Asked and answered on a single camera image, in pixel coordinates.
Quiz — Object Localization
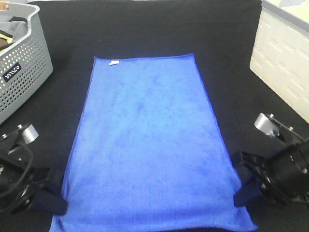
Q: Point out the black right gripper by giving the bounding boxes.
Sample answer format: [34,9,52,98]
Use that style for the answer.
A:
[234,129,309,207]

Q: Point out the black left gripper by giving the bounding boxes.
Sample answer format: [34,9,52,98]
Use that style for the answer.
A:
[0,128,68,216]

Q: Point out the blue microfiber towel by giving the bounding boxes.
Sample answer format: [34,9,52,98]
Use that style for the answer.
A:
[50,54,257,232]

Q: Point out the grey perforated plastic basket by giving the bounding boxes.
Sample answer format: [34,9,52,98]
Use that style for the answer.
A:
[0,1,53,122]

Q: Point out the white plastic storage crate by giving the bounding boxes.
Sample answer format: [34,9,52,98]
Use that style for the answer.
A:
[250,0,309,121]

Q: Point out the yellow black cloth in basket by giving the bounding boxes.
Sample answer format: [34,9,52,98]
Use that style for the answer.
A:
[0,30,13,46]

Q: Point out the grey cloth in basket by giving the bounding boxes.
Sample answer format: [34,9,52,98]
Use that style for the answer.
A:
[0,20,28,43]

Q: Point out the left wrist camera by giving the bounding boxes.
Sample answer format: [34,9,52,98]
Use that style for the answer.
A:
[17,124,39,145]

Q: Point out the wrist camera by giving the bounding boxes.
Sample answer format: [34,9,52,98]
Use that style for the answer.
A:
[254,113,280,137]
[17,124,39,145]

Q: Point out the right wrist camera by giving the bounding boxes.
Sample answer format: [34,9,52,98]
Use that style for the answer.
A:
[254,113,280,137]

